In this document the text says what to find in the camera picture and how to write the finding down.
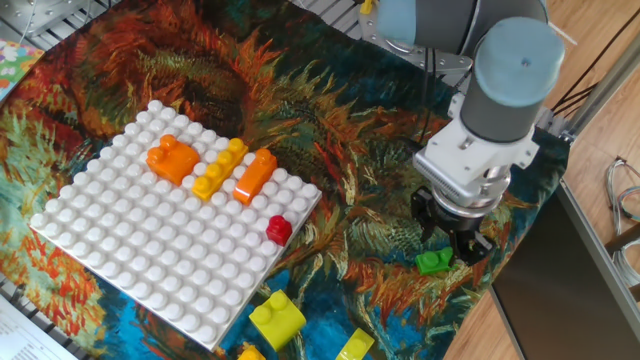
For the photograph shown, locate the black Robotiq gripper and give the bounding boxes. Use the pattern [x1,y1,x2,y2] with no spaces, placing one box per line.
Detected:
[410,185,496,267]

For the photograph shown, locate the small green two-stud block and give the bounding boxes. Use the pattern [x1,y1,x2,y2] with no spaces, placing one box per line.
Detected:
[414,246,456,277]

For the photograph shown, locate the small red block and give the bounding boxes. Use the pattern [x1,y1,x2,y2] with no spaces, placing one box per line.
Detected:
[265,214,294,248]

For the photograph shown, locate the slim orange sloped block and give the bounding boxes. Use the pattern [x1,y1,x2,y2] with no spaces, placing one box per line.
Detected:
[232,147,279,207]

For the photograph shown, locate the slim yellow four-stud block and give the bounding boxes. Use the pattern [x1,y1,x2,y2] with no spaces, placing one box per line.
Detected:
[191,137,250,203]

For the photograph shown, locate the orange two-stud block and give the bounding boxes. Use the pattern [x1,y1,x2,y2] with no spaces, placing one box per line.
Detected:
[145,133,202,187]

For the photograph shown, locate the white studded baseplate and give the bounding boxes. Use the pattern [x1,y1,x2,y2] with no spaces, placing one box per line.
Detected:
[29,99,324,352]

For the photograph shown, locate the colourful sunflower pattern rug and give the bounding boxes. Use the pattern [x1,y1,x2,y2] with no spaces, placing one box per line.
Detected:
[0,0,571,360]

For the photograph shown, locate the black monitor panel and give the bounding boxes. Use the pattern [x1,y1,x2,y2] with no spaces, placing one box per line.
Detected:
[488,178,640,360]

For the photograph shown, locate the small lime single-stud block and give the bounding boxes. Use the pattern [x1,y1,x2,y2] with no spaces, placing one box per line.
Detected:
[334,327,376,360]

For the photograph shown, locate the large lime two-stud block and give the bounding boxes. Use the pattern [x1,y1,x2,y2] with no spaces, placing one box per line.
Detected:
[248,289,307,352]

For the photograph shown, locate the white zip tie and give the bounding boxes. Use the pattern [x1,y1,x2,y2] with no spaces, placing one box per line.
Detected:
[547,22,579,47]

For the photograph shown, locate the large yellow four-stud block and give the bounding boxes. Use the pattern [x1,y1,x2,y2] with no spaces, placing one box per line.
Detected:
[236,343,268,360]

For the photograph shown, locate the white printed paper sheet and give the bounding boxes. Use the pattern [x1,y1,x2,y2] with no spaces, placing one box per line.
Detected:
[0,294,77,360]

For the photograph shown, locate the perforated metal plate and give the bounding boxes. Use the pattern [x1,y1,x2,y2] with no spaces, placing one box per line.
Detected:
[0,0,109,39]

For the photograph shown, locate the colourful flower card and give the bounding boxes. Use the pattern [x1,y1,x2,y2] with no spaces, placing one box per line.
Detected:
[0,39,45,103]

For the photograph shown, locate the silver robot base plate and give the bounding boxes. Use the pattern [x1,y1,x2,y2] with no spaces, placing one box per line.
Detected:
[357,2,475,85]

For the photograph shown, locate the white wire bundle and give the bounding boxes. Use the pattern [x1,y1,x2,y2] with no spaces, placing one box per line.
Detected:
[604,157,640,289]

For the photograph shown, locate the black floor cables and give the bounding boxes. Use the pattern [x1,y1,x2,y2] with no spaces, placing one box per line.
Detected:
[552,9,640,117]

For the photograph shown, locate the aluminium frame beam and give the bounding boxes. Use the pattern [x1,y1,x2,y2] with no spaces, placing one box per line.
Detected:
[559,42,640,146]

